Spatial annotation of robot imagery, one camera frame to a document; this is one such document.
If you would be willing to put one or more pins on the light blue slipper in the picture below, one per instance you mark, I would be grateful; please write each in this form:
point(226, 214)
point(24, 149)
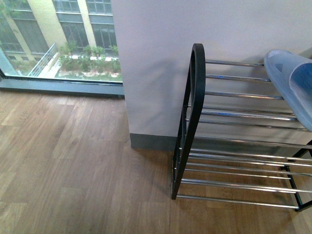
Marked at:
point(291, 75)

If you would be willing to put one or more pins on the black metal shoe rack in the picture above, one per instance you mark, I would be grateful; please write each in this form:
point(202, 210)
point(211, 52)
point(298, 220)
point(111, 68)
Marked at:
point(238, 140)

